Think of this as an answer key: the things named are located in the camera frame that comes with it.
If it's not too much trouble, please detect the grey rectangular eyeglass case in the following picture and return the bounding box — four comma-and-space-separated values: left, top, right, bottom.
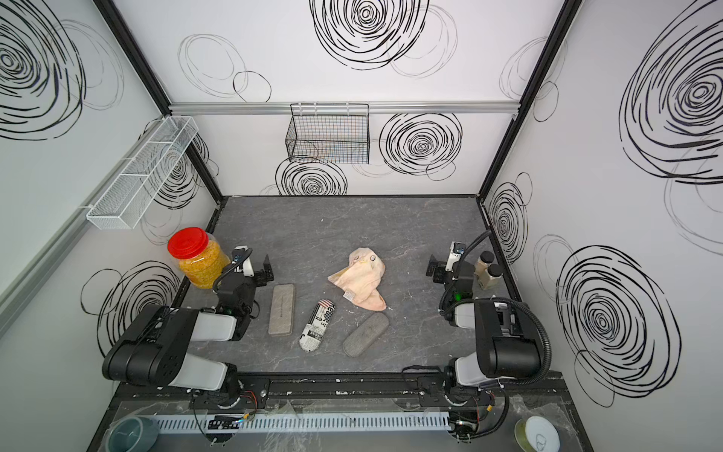
267, 284, 296, 337

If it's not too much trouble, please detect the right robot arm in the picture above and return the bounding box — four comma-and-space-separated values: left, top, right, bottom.
426, 252, 552, 388

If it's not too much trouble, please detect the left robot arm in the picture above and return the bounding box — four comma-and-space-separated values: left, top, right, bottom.
102, 246, 274, 399

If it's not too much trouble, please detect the grey oval eyeglass case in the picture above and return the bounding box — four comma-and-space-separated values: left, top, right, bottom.
343, 312, 390, 358

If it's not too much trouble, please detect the brown spice bottle far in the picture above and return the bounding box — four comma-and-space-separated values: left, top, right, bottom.
474, 250, 495, 278

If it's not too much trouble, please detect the brown spice bottle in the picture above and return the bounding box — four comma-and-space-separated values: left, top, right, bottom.
474, 250, 495, 278
479, 264, 503, 290

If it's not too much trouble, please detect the brown spice bottle near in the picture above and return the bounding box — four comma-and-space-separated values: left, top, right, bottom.
479, 264, 503, 290

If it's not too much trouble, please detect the red lid yellow jar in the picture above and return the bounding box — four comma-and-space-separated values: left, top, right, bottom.
167, 227, 231, 289

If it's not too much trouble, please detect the white mesh shelf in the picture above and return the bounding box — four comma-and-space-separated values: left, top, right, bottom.
86, 116, 199, 230

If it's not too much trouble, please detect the teal tape roll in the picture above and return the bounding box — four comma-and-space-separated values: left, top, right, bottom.
105, 416, 160, 452

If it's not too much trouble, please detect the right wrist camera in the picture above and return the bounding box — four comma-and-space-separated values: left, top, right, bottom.
445, 241, 467, 272

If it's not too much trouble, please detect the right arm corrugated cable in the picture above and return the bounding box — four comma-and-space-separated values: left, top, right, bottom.
439, 230, 553, 386

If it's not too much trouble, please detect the black wire basket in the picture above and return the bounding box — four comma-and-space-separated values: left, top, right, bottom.
284, 103, 371, 164

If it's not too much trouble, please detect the white slotted cable duct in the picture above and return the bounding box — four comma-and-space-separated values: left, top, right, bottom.
150, 412, 451, 435

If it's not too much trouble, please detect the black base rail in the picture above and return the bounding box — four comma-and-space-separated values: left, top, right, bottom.
112, 371, 572, 409

